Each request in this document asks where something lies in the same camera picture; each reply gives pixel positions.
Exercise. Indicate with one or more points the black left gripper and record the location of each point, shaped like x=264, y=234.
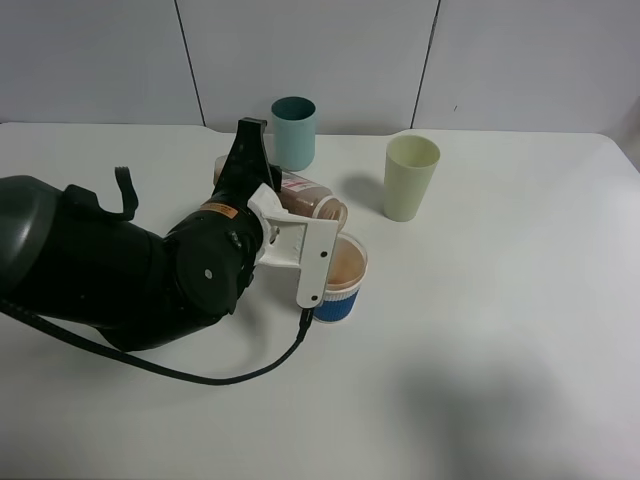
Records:
x=230, y=224

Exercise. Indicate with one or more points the clear bottle with pink label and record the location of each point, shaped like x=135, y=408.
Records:
x=299, y=197

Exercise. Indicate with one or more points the glass cup with blue sleeve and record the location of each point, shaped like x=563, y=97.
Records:
x=347, y=271

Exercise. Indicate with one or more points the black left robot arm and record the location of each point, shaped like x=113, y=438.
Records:
x=64, y=256

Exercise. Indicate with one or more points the teal plastic cup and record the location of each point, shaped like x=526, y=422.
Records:
x=294, y=128

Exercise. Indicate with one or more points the light green plastic cup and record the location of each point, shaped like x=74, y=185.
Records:
x=411, y=161

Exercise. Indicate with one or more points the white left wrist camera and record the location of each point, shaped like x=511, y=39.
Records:
x=294, y=242

